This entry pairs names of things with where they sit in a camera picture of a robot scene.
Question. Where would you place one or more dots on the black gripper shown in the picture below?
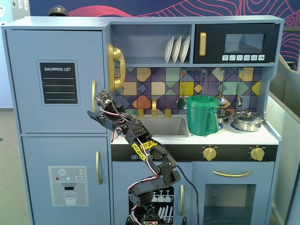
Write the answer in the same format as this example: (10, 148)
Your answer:
(104, 120)

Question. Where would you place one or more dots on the blue shopping list cabinet door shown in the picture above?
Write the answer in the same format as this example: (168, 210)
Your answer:
(23, 105)

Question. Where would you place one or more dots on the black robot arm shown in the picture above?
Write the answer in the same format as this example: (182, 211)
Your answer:
(138, 133)

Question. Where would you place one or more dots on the blue dishwasher door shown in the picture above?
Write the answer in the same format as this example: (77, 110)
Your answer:
(117, 173)

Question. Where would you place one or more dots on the blue ice dispenser door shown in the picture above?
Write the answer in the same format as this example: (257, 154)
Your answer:
(35, 152)

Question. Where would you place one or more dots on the blue oven door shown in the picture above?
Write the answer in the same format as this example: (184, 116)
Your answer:
(264, 199)

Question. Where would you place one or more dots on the gold faucet knob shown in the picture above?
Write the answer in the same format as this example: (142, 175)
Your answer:
(167, 113)
(140, 113)

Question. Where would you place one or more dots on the gold faucet spout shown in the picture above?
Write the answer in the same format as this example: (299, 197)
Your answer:
(154, 107)

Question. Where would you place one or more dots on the gold toy telephone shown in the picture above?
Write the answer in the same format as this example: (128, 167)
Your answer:
(116, 54)

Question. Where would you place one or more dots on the grey sink basin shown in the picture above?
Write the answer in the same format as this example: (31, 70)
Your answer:
(168, 126)

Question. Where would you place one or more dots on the steel slotted spoon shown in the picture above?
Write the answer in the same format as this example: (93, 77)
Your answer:
(181, 104)

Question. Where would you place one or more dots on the blue toy kitchen body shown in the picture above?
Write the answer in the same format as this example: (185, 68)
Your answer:
(152, 42)

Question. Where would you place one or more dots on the white plate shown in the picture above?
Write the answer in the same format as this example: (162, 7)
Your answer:
(185, 48)
(168, 50)
(177, 49)

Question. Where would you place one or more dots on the green plastic pitcher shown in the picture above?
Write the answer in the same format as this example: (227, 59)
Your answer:
(199, 117)

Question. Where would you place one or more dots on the black dome object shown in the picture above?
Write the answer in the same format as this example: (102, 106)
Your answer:
(58, 11)

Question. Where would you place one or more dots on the steel hanging utensil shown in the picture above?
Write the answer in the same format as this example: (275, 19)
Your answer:
(204, 79)

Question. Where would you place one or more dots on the gold stove knob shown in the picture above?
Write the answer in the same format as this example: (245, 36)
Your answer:
(257, 154)
(209, 154)

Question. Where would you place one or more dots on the steel ladle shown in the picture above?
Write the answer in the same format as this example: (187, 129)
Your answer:
(222, 100)

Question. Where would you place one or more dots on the steel bowl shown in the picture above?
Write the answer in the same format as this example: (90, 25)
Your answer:
(223, 116)

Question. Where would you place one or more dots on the steel pot with lid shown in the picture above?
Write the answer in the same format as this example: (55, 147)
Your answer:
(248, 124)

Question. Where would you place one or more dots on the black toy microwave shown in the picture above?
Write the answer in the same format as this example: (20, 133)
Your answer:
(272, 42)

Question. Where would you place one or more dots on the light blue desk divider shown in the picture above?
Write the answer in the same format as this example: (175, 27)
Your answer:
(288, 140)

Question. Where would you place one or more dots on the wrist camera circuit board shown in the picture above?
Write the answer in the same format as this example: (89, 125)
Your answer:
(102, 96)

